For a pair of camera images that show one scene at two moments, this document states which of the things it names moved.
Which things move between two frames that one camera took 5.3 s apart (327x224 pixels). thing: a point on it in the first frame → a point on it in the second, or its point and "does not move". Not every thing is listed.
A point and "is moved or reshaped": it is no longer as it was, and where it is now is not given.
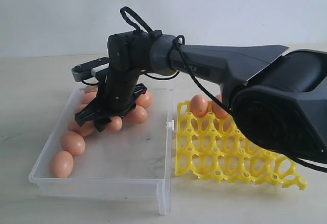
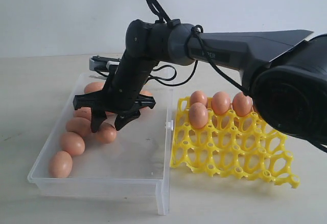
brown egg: [61, 164] does not move
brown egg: [87, 128] does not move
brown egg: [115, 124] → [198, 115]
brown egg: [144, 100] is moved or reshaped
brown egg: [73, 142] does not move
